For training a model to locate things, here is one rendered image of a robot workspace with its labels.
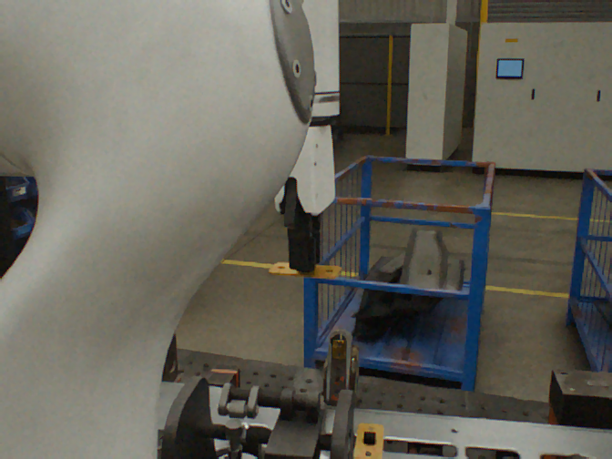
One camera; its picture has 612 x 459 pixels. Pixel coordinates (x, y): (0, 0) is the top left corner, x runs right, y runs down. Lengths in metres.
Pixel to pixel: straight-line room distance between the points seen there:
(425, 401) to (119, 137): 1.44
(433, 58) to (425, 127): 0.93
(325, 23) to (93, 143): 0.49
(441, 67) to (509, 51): 0.89
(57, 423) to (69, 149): 0.09
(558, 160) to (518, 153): 0.52
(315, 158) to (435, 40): 7.86
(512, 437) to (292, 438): 0.41
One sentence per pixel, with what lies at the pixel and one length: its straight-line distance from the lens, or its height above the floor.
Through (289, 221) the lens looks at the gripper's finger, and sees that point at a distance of 0.65.
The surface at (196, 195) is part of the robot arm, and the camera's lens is 0.19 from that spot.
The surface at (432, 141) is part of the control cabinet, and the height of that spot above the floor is 0.43.
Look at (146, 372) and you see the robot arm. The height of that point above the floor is 1.41.
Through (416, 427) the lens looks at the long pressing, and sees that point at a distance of 0.94.
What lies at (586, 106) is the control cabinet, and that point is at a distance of 8.59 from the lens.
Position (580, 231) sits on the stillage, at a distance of 3.71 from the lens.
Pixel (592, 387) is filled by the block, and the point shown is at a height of 1.03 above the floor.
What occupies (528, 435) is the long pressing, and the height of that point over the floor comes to 1.00.
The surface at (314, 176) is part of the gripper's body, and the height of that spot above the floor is 1.40.
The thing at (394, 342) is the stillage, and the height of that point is 0.16.
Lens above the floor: 1.52
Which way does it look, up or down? 16 degrees down
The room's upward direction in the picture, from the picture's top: straight up
